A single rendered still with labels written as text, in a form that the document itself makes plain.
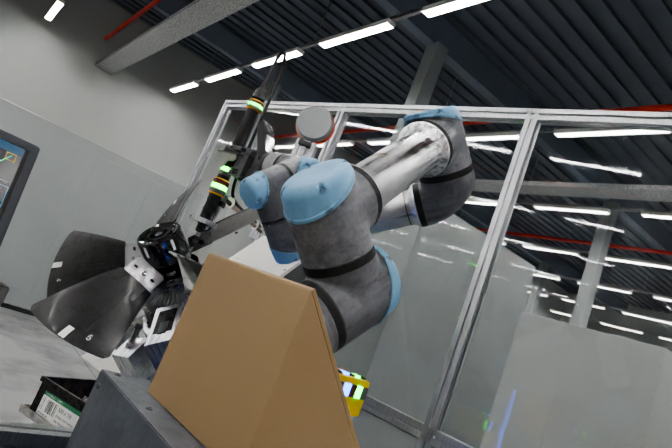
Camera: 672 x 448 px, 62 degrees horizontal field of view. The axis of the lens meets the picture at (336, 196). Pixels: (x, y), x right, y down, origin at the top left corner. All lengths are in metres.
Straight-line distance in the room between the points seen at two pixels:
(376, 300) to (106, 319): 0.76
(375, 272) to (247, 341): 0.25
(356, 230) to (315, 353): 0.23
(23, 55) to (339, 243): 13.18
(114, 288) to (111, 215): 5.67
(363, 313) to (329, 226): 0.14
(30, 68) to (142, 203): 7.11
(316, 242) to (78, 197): 6.31
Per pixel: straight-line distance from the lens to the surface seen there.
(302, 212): 0.79
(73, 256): 1.74
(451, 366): 1.74
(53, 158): 6.98
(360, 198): 0.82
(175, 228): 1.54
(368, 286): 0.83
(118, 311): 1.44
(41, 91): 13.77
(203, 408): 0.72
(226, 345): 0.71
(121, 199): 7.14
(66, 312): 1.43
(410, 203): 1.19
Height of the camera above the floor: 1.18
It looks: 12 degrees up
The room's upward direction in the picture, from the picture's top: 22 degrees clockwise
